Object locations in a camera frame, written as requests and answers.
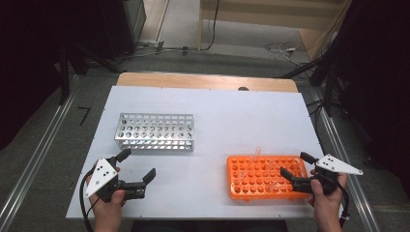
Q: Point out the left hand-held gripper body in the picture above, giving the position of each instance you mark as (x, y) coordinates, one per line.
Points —
(101, 175)

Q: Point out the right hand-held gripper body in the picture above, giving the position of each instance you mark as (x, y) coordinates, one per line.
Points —
(332, 166)

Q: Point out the orange plastic test tube rack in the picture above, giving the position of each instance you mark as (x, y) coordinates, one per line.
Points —
(257, 188)

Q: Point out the silver metal test tube rack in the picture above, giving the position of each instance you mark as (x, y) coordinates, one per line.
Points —
(154, 130)

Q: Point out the person's left hand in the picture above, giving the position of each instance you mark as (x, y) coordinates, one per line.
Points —
(109, 209)

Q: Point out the person's right hand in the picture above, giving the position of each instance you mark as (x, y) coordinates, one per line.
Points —
(327, 206)

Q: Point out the black metal stand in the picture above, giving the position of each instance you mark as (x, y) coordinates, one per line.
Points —
(64, 74)
(328, 87)

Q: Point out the white table board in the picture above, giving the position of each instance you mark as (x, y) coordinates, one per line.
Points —
(225, 119)

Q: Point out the dark table grommet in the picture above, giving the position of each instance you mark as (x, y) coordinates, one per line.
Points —
(243, 88)

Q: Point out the dark cabinet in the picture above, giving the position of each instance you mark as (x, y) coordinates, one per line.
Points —
(125, 25)

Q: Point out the metal floor rail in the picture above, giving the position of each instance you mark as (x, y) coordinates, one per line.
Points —
(348, 174)
(35, 158)

